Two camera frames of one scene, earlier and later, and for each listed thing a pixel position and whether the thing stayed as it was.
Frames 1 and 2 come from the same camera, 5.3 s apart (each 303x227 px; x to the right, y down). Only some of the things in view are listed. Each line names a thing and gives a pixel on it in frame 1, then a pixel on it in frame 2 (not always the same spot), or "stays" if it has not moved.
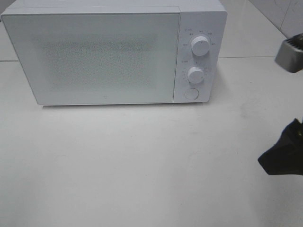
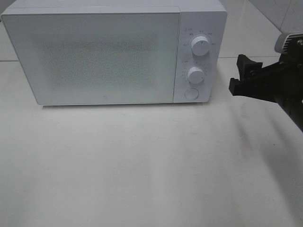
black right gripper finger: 285,157 → 281,82
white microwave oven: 121,52 stays
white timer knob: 195,74 stays
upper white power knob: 200,46 stays
